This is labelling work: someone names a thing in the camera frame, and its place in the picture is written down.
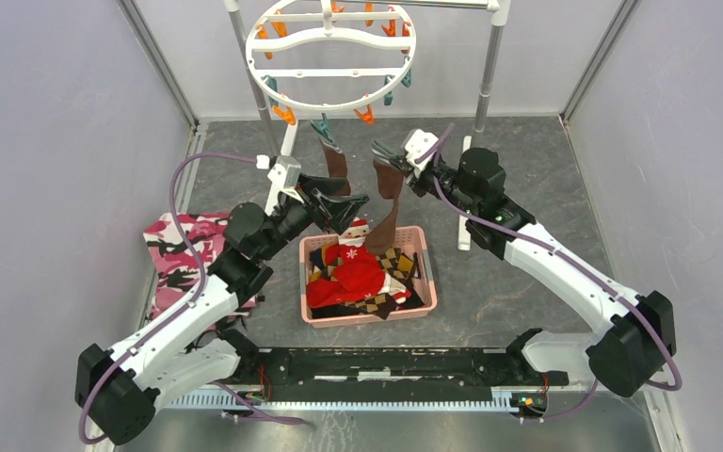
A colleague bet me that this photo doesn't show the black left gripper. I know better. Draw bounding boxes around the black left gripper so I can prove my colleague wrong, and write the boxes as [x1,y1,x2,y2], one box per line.
[258,172,369,261]

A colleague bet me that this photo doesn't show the brown striped-cuff sock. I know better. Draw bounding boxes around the brown striped-cuff sock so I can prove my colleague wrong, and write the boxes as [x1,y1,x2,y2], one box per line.
[321,141,348,180]

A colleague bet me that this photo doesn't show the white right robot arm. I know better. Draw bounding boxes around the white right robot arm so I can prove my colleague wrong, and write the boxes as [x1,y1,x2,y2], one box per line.
[372,136,683,397]

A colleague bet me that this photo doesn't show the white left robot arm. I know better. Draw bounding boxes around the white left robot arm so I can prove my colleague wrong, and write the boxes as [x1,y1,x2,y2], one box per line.
[74,175,369,445]

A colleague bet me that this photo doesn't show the orange front clip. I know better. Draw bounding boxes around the orange front clip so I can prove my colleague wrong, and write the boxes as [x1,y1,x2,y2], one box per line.
[354,93,376,125]

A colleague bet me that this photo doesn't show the teal right clip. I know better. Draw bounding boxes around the teal right clip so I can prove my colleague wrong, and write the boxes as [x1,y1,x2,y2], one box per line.
[383,75,394,106]

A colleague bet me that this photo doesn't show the teal front clip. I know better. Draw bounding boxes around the teal front clip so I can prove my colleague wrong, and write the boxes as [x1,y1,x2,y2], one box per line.
[310,113,336,148]

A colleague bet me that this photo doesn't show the white round clip hanger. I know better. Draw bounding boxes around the white round clip hanger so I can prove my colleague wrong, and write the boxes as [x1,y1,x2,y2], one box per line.
[254,1,406,108]

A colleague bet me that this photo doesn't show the red santa sock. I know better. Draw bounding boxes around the red santa sock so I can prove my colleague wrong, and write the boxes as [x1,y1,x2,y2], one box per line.
[305,217,412,310]

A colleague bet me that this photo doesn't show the pink plastic basket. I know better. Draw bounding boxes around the pink plastic basket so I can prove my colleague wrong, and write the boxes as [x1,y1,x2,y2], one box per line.
[299,226,438,328]

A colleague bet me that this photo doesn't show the argyle patterned sock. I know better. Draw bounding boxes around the argyle patterned sock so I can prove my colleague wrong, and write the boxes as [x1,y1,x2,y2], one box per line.
[308,246,428,320]

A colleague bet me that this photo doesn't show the pink camouflage folded garment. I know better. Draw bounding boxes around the pink camouflage folded garment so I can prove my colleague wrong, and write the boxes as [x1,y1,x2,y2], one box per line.
[143,212,229,320]

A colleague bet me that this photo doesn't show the white metal drying rack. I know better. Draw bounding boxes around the white metal drying rack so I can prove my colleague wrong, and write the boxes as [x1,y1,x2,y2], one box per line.
[223,1,510,251]

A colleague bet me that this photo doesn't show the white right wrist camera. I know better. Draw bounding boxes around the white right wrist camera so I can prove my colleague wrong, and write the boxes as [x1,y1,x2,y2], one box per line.
[402,129,439,168]

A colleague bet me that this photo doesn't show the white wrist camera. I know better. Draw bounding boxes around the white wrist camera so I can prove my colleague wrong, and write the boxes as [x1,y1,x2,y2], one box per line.
[402,129,439,168]
[256,154,304,203]

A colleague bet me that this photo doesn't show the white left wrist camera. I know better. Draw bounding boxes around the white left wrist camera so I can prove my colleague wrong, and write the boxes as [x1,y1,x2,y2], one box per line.
[256,154,304,203]

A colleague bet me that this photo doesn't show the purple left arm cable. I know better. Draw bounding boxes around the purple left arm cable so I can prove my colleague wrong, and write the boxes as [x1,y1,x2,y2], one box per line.
[78,153,260,445]

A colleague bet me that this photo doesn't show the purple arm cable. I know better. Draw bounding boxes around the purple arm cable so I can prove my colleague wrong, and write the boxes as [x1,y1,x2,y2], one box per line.
[426,122,683,393]
[78,153,260,445]

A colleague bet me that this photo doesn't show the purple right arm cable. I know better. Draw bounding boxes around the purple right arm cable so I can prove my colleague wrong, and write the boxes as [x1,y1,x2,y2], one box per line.
[426,122,683,393]

